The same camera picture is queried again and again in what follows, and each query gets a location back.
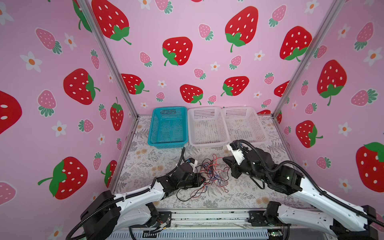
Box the floral table cloth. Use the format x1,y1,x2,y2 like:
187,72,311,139
115,116,311,209

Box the right white plastic basket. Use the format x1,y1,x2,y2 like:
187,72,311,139
222,107,268,146

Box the white plastic basket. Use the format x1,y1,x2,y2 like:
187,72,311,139
187,107,230,148
222,107,268,146

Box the blue cables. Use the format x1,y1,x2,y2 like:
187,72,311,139
200,173,226,191

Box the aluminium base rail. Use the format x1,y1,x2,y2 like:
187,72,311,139
108,209,335,240

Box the black cables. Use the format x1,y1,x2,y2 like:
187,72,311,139
175,158,232,202

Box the middle white plastic basket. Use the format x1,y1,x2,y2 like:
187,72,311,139
187,107,230,148

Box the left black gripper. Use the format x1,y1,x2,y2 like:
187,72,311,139
177,172,207,190

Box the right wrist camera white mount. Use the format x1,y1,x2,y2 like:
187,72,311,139
227,140,245,166

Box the teal plastic basket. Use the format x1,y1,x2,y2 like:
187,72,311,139
148,107,189,149

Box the left corner aluminium post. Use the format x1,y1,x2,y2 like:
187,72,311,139
79,0,139,119

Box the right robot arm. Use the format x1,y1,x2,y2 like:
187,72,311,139
223,140,384,240

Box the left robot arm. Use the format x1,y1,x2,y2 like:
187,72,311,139
66,155,206,240

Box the right corner aluminium post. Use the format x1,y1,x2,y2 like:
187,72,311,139
272,0,345,121

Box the corner aluminium post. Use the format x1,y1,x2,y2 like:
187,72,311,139
272,0,345,121
79,0,139,119

